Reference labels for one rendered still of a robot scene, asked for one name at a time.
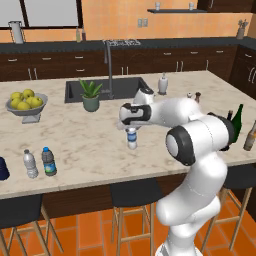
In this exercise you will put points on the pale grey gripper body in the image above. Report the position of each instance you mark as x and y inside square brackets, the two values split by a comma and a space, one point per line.
[124, 124]

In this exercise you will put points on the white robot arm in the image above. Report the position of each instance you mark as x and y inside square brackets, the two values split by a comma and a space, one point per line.
[196, 160]

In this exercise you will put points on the small blue-label plastic bottle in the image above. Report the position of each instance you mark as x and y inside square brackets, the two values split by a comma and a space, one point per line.
[132, 140]

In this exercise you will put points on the dark sink basin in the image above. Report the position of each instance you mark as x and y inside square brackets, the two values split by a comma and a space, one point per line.
[128, 87]

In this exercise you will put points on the green plant in grey pot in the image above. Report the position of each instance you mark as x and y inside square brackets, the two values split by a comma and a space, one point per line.
[90, 98]

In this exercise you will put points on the grey tall tap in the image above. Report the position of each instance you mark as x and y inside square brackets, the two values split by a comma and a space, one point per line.
[110, 73]

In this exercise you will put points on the white soap dispenser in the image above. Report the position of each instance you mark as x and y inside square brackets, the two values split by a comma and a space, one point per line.
[162, 85]

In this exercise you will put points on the black seat wooden stool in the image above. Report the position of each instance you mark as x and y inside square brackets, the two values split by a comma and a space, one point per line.
[20, 210]
[135, 195]
[241, 176]

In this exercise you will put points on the white salt shaker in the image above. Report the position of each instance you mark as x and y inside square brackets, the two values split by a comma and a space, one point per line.
[190, 95]

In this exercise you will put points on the brown pepper shaker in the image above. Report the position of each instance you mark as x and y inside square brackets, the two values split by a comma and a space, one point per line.
[198, 97]

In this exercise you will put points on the hob with metal grates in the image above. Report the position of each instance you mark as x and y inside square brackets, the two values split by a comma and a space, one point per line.
[123, 42]

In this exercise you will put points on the dark plastic bottle blue cap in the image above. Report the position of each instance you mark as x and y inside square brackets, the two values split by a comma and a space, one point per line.
[49, 163]

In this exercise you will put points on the dark brown base cupboards run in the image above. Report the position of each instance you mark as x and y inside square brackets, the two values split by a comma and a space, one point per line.
[60, 65]

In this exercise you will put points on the dark brown island base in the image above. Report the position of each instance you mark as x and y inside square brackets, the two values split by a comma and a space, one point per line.
[76, 200]

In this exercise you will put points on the yellow-green apple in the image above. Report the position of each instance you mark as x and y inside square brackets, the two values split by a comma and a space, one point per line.
[23, 106]
[28, 93]
[35, 101]
[15, 96]
[15, 103]

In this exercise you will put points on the dark brown slim bottle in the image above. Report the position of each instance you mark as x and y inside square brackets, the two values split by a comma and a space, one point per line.
[84, 35]

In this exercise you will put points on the grey fruit bowl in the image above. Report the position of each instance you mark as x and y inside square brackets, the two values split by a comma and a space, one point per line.
[26, 113]

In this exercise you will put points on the olive slim bottle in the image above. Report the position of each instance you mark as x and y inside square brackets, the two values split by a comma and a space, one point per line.
[78, 35]

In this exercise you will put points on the clear plastic bottle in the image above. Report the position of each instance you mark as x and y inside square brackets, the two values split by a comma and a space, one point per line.
[30, 165]

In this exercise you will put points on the dark glass bottle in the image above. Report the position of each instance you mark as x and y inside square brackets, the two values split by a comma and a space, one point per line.
[230, 115]

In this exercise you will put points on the green glass bottle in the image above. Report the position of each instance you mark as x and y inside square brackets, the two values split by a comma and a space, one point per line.
[238, 121]

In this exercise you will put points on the grey cup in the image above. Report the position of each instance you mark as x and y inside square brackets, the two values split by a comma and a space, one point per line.
[191, 6]
[157, 6]

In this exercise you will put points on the brown glass bottle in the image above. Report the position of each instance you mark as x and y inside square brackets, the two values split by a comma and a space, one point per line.
[250, 137]

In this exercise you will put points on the dark blue container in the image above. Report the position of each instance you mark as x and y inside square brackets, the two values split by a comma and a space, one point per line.
[3, 169]

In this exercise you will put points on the dark framed window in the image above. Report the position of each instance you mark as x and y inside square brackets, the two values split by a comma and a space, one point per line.
[50, 13]

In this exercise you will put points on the grey metal canister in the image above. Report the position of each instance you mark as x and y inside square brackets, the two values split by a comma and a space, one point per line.
[16, 32]

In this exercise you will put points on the grey pot with tools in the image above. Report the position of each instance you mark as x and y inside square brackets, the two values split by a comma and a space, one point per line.
[241, 31]

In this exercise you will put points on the grey wall socket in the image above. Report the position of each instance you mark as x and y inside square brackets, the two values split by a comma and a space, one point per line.
[143, 22]

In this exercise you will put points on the dark wall shelf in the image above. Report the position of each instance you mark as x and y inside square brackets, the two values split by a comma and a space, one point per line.
[176, 11]

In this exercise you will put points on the dark brown wall cupboard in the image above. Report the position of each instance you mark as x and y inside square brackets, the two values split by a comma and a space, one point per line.
[230, 5]

